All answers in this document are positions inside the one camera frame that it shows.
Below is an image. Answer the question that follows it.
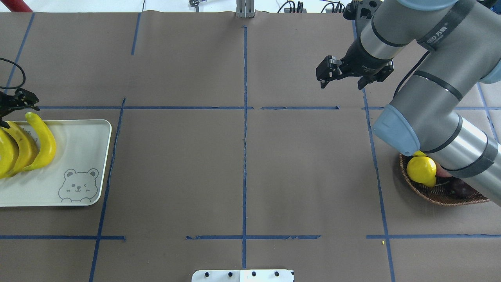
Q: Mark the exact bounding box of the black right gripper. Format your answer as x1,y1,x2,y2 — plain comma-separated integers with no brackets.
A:
315,38,394,90

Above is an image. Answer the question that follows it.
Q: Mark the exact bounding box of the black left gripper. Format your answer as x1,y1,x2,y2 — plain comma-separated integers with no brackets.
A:
0,88,40,118

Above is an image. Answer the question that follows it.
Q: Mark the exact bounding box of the dull yellow speckled banana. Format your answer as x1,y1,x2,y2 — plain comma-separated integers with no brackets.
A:
6,121,38,177

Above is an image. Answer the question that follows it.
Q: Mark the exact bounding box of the bright yellow plastic banana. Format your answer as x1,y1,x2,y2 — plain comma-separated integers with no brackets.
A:
0,127,19,179

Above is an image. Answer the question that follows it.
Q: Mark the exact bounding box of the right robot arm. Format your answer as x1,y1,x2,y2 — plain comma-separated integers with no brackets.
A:
315,0,501,205

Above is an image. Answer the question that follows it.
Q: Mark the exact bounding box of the brown woven wicker basket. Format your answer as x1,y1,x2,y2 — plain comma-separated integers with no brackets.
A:
398,153,490,206

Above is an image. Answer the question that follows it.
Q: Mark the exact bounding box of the red cylinder bottle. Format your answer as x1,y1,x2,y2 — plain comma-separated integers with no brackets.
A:
1,0,33,13

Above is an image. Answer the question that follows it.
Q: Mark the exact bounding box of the white rectangular bear tray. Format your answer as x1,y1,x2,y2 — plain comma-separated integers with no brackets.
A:
0,119,112,207

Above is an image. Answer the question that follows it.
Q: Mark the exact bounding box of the yellow lemon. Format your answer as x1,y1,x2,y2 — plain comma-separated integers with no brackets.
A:
406,156,437,188

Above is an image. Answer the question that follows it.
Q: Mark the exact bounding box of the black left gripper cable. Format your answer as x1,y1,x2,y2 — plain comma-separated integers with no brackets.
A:
0,58,26,90

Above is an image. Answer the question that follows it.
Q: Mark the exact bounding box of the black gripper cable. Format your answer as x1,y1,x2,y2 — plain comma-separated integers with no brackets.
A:
393,51,430,98
0,58,26,90

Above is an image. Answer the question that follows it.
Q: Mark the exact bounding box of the aluminium frame post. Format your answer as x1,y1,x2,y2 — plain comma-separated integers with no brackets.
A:
236,0,255,18

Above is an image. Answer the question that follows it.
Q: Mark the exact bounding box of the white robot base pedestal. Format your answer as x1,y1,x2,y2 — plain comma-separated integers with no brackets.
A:
191,269,295,282

